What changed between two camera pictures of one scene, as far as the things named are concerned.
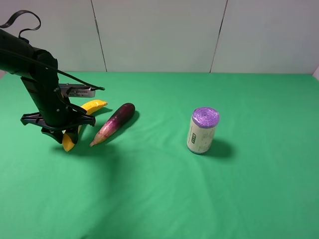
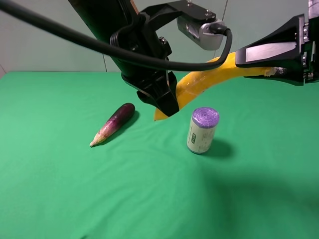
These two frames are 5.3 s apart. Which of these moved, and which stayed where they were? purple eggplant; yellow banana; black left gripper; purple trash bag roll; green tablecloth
Moved: yellow banana; black left gripper
Stayed: purple trash bag roll; purple eggplant; green tablecloth
